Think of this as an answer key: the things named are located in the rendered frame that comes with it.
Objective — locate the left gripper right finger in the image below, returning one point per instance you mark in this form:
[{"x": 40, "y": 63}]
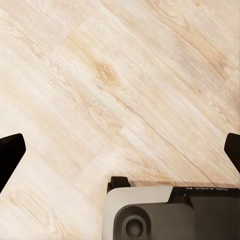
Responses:
[{"x": 232, "y": 149}]

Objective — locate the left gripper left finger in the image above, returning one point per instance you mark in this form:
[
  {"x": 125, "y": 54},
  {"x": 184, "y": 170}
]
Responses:
[{"x": 12, "y": 149}]

